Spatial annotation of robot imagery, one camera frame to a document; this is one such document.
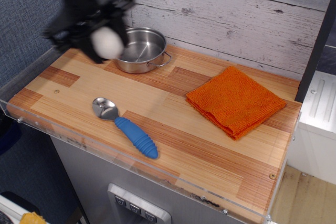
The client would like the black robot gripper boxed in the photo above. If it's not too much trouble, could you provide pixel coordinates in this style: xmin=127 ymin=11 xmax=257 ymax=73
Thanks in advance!
xmin=42 ymin=0 xmax=134 ymax=64

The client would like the white and black plush vegetable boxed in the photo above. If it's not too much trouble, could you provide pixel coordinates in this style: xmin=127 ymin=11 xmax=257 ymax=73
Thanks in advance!
xmin=90 ymin=26 xmax=124 ymax=59

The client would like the stainless steel pot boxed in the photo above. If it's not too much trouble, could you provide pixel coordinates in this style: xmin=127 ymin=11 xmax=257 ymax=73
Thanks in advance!
xmin=114 ymin=27 xmax=172 ymax=74

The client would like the clear acrylic table guard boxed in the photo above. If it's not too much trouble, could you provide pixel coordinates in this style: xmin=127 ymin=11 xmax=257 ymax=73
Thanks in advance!
xmin=0 ymin=23 xmax=302 ymax=224

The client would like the folded orange cloth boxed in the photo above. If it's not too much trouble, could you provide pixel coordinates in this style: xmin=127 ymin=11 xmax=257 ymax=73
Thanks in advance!
xmin=186 ymin=66 xmax=286 ymax=140

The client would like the silver button control panel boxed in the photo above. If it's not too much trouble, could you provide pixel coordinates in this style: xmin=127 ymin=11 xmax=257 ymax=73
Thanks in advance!
xmin=107 ymin=183 xmax=172 ymax=223

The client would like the yellow object at bottom left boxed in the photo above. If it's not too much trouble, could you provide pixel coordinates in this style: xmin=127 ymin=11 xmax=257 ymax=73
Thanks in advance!
xmin=19 ymin=212 xmax=47 ymax=224

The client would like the white metal cabinet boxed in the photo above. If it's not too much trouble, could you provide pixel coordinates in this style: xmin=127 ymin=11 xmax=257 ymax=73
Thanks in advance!
xmin=287 ymin=71 xmax=335 ymax=184

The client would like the spoon with blue handle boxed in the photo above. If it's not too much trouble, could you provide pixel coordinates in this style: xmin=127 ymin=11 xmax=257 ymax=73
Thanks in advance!
xmin=92 ymin=97 xmax=159 ymax=159

